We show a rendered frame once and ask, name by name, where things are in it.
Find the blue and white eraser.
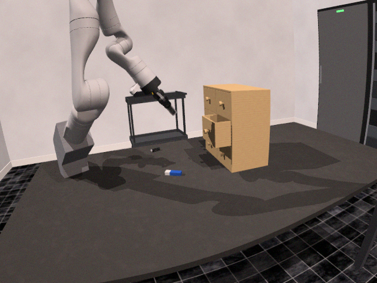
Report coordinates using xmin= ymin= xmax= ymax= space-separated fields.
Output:
xmin=165 ymin=170 xmax=182 ymax=176

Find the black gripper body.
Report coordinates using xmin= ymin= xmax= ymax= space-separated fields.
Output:
xmin=141 ymin=76 xmax=163 ymax=99

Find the light wooden chest of drawers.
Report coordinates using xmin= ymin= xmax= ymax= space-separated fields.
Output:
xmin=203 ymin=84 xmax=270 ymax=173

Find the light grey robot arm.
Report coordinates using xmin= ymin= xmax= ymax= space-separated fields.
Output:
xmin=63 ymin=0 xmax=156 ymax=144

